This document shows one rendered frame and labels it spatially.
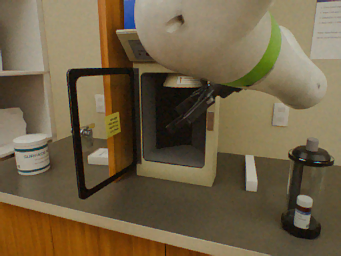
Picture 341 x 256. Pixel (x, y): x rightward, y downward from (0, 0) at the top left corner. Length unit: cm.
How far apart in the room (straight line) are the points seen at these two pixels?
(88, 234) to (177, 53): 80
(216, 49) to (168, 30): 5
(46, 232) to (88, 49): 103
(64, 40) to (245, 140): 124
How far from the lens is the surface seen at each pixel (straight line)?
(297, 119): 133
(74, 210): 89
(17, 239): 124
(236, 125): 133
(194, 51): 24
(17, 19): 199
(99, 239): 94
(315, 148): 74
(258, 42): 29
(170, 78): 95
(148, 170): 103
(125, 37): 86
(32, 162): 119
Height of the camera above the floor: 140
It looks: 14 degrees down
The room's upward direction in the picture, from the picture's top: straight up
